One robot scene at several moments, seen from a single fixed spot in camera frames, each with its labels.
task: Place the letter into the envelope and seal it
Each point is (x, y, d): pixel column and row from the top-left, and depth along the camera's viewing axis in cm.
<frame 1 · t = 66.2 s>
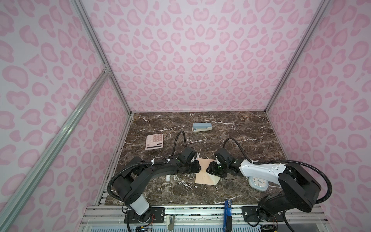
left hand: (201, 167, 87), fingers open
right hand: (208, 171, 85), fingers open
pink calculator: (154, 141, 102), point 2 cm above the table

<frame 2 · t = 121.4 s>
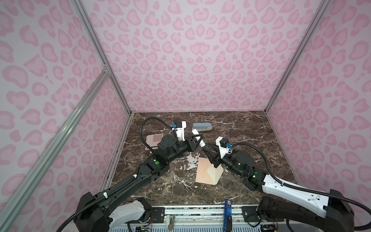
left hand: (203, 134, 67), fingers open
right hand: (206, 146, 69), fingers open
the named things where they were.

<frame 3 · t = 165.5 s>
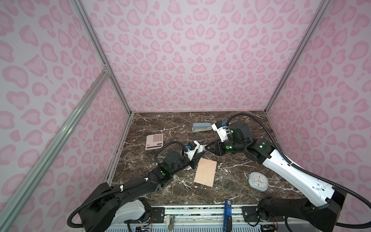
left hand: (204, 148, 73), fingers open
right hand: (207, 147, 67), fingers closed
white alarm clock: (258, 181, 84), point 3 cm above the table
the other named things where they were.

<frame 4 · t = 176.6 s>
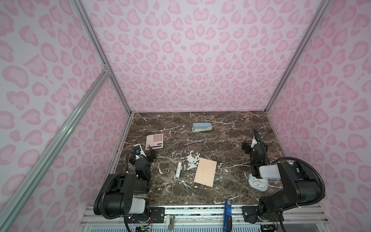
left hand: (142, 147, 87), fingers open
right hand: (255, 138, 91), fingers open
white glue stick: (178, 169, 89), point 2 cm above the table
the other named things where they were.

